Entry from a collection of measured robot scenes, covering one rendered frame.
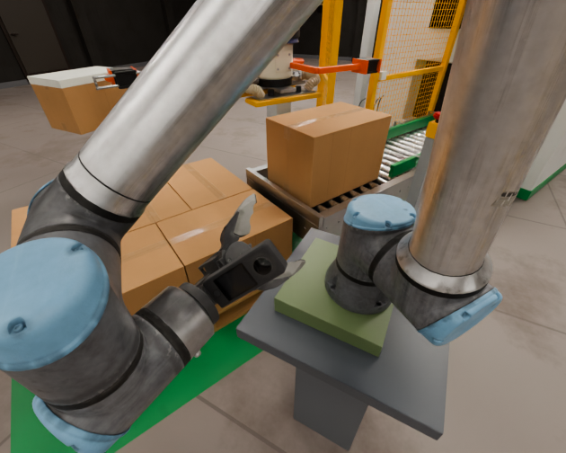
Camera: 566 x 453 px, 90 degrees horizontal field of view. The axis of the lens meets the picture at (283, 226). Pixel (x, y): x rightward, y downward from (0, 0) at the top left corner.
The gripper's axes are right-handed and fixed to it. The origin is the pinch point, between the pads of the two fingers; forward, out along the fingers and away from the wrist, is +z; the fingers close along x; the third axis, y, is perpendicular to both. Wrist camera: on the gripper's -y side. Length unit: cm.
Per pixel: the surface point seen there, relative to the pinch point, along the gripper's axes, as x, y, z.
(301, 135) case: -18, 48, 86
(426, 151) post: 26, 15, 118
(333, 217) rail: 25, 55, 79
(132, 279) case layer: -10, 92, -3
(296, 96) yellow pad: -31, 34, 79
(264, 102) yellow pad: -35, 38, 64
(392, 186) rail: 36, 44, 124
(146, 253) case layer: -16, 98, 10
